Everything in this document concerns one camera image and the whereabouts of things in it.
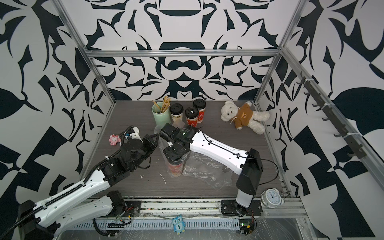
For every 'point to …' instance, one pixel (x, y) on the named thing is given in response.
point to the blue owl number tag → (178, 224)
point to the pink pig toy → (113, 139)
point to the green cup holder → (161, 118)
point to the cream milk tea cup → (176, 110)
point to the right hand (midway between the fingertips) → (172, 152)
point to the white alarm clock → (272, 198)
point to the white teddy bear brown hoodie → (243, 116)
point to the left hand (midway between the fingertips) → (158, 131)
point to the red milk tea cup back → (200, 104)
